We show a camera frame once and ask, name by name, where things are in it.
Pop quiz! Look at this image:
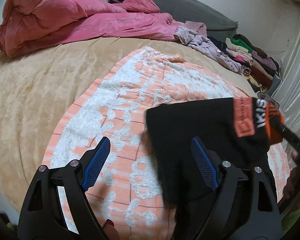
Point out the black shirt with orange print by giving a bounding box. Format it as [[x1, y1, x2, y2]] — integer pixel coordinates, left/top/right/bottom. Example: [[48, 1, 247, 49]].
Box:
[[146, 98, 283, 239]]

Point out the stack of folded clothes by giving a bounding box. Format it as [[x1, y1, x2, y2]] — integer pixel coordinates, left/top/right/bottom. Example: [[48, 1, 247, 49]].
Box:
[[208, 34, 281, 95]]

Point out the person's right hand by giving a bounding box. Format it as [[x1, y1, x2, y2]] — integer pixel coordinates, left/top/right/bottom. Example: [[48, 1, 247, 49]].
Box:
[[283, 166, 300, 199]]

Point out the white satin curtain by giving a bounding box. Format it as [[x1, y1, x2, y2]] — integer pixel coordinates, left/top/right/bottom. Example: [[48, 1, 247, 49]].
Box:
[[273, 17, 300, 137]]

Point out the peach white patterned blanket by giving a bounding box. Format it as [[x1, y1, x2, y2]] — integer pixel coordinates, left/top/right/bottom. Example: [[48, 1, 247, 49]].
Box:
[[41, 45, 291, 240]]

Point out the tan plush bedspread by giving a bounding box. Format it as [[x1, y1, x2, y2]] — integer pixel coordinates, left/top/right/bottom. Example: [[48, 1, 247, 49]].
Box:
[[0, 37, 255, 211]]

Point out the lilac crumpled garment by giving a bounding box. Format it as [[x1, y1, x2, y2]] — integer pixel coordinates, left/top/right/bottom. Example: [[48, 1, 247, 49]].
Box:
[[174, 21, 242, 74]]

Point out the grey headboard cushion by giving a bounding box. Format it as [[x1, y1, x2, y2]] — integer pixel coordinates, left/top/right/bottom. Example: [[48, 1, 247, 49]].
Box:
[[153, 0, 238, 42]]

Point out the pink quilt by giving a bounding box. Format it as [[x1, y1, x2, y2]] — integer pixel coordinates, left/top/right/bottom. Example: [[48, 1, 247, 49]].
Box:
[[0, 0, 183, 59]]

